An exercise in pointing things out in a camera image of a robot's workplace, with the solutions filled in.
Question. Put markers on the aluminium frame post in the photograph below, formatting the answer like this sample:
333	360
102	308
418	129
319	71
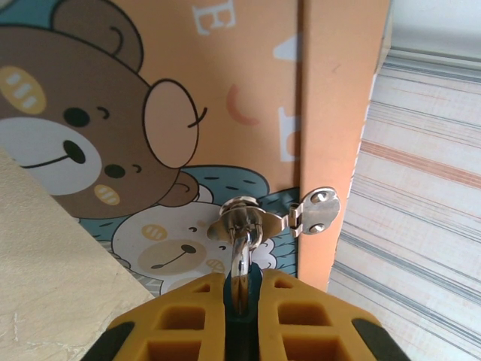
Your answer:
432	44

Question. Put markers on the translucent corrugated side panel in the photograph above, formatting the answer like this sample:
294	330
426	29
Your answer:
413	188

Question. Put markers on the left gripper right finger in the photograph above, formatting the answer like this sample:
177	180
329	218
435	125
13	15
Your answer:
312	327

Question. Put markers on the silver hasp latch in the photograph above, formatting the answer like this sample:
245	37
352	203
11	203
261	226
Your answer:
323	210

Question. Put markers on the orange cartoon bear box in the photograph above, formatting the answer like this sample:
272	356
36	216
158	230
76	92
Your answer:
225	56

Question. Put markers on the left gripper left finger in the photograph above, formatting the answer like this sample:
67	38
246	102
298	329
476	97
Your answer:
180	323

